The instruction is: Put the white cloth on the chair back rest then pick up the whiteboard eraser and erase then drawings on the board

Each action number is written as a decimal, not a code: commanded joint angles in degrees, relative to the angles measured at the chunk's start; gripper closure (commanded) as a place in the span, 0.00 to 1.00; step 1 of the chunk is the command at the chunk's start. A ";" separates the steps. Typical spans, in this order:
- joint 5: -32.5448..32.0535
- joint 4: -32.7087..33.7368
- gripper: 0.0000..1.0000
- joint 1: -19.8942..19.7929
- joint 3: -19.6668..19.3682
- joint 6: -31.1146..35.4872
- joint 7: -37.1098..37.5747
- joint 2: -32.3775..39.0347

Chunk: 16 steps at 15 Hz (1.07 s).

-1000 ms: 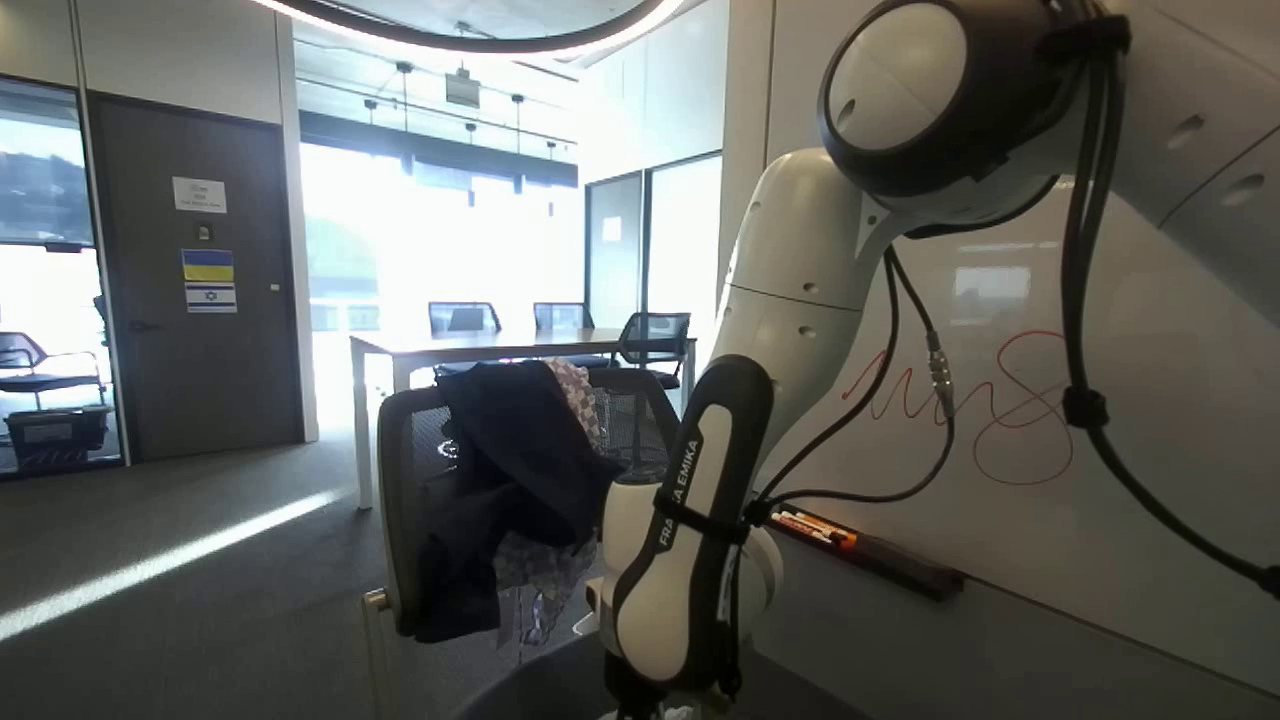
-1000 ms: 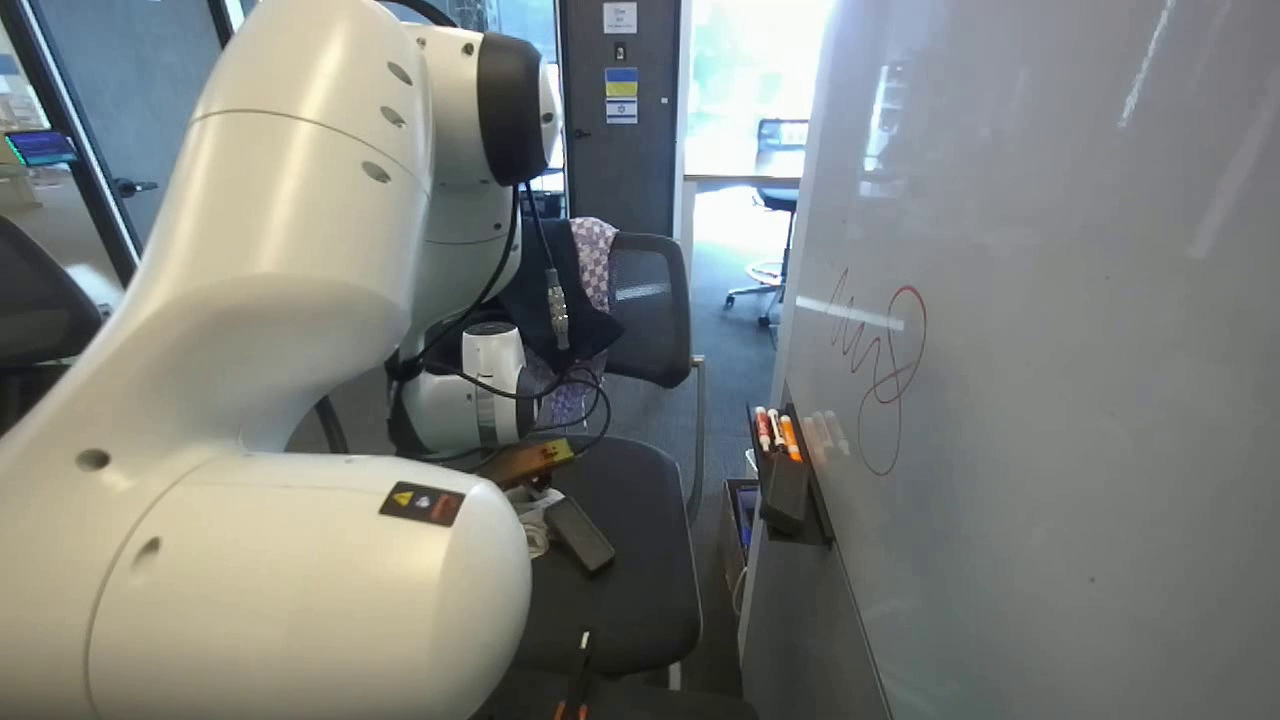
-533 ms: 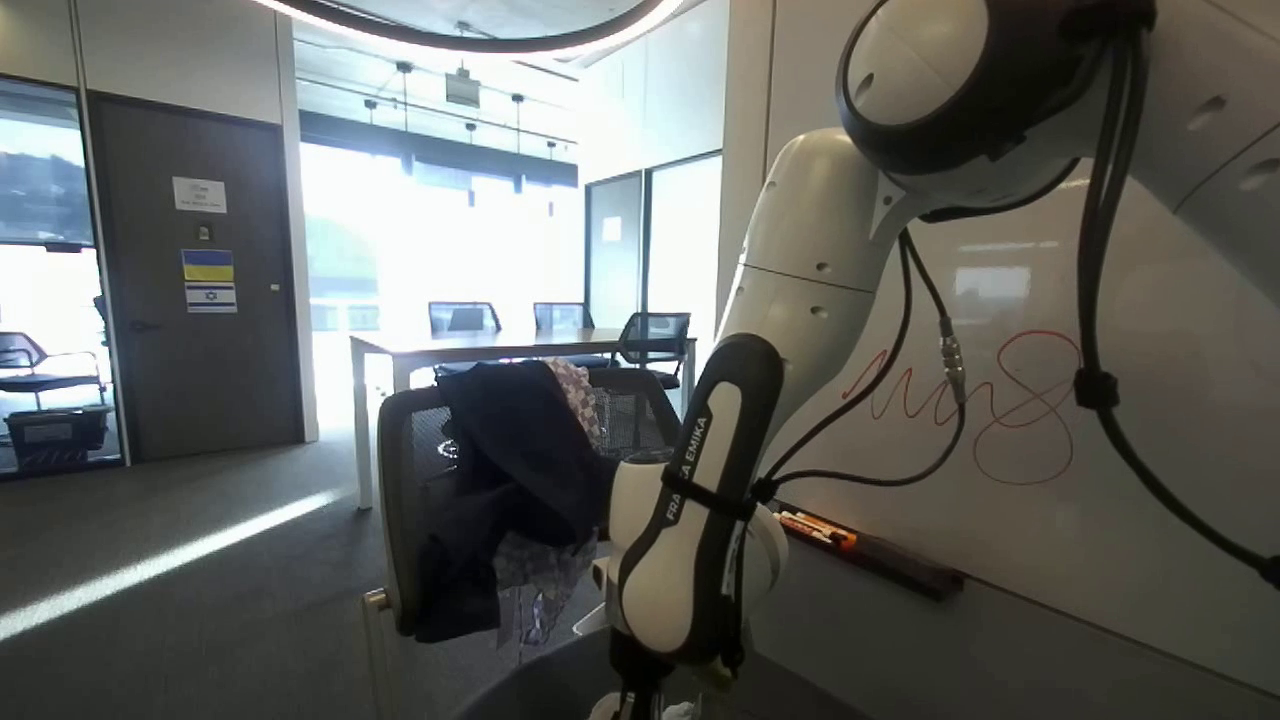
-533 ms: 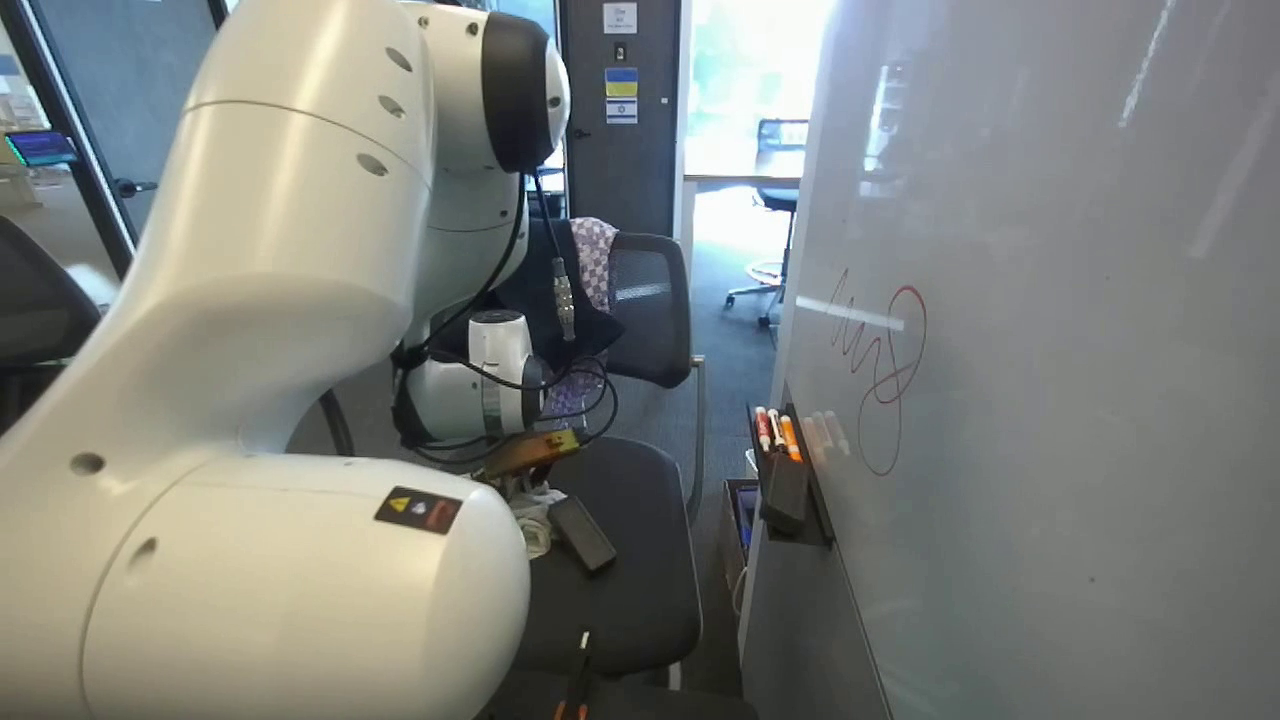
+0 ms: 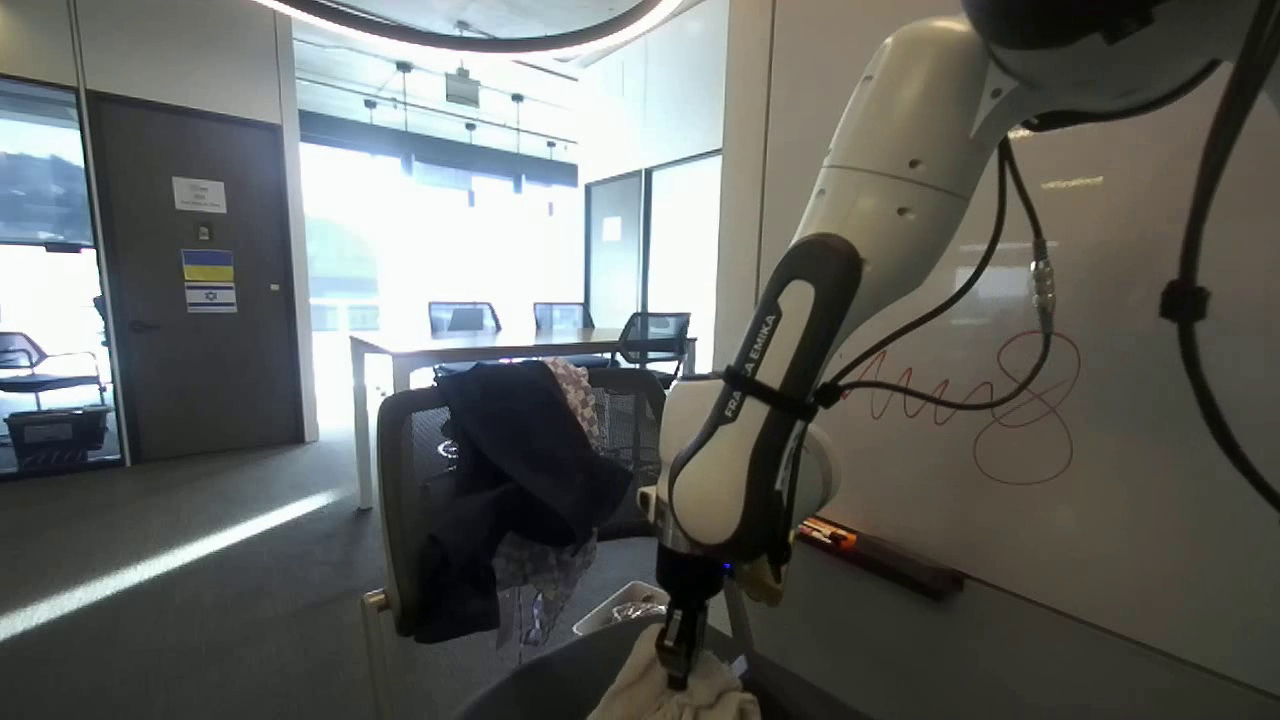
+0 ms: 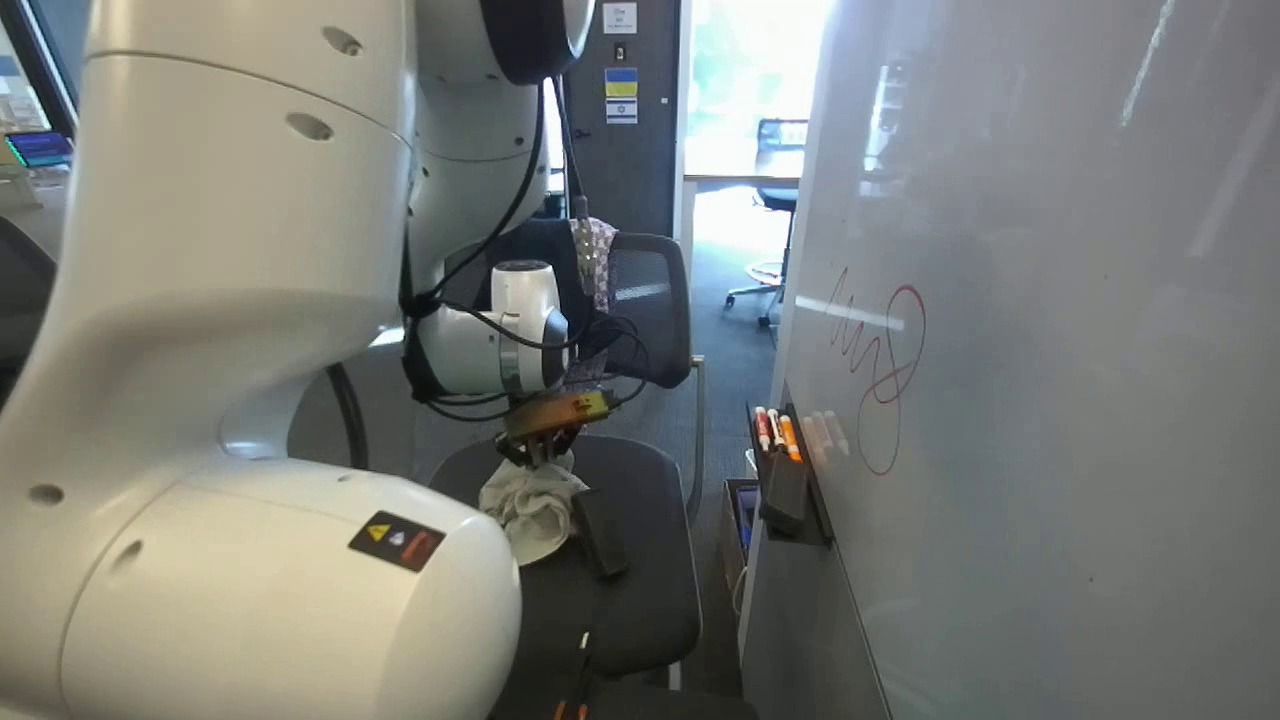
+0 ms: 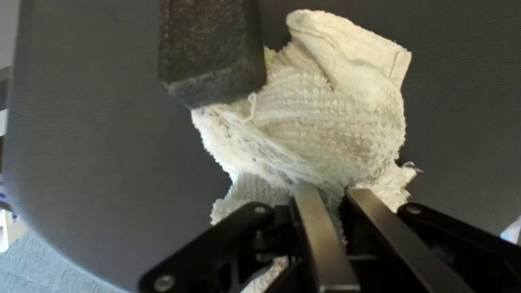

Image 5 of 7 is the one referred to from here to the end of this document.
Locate patterned grey garment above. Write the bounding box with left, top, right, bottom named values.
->
left=486, top=356, right=617, bottom=662

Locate thick black cable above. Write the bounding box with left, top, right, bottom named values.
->
left=1154, top=0, right=1280, bottom=518

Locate cardboard box with books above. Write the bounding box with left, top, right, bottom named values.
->
left=566, top=575, right=671, bottom=642

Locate hanging ceiling sign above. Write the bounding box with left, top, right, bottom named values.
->
left=441, top=63, right=483, bottom=114

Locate white notice paper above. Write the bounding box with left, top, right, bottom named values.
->
left=166, top=172, right=231, bottom=218

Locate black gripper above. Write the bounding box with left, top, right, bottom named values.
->
left=650, top=536, right=734, bottom=692

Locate black mesh office chair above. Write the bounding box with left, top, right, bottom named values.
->
left=533, top=297, right=592, bottom=340
left=426, top=297, right=504, bottom=343

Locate blue yellow poster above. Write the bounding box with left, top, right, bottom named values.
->
left=177, top=249, right=241, bottom=320

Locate black backed whiteboard eraser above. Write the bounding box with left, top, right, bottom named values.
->
left=857, top=534, right=942, bottom=594

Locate grey office chair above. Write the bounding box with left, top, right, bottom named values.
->
left=355, top=356, right=870, bottom=720

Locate glass partition door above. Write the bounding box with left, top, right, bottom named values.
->
left=579, top=150, right=728, bottom=403

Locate dark lounge chair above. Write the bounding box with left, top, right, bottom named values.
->
left=0, top=329, right=57, bottom=393

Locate round ceiling light ring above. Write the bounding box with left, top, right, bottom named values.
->
left=255, top=0, right=697, bottom=55

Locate whiteboard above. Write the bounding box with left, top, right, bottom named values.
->
left=743, top=0, right=1280, bottom=697

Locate dark door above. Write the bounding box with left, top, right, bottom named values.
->
left=88, top=94, right=309, bottom=468

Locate dark jacket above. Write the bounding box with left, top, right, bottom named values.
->
left=397, top=356, right=639, bottom=647

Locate black bin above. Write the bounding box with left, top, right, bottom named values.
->
left=5, top=403, right=112, bottom=477

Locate red whiteboard marker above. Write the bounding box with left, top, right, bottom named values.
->
left=805, top=525, right=863, bottom=560

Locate thin black cable with connector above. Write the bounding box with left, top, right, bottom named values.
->
left=794, top=131, right=1072, bottom=419

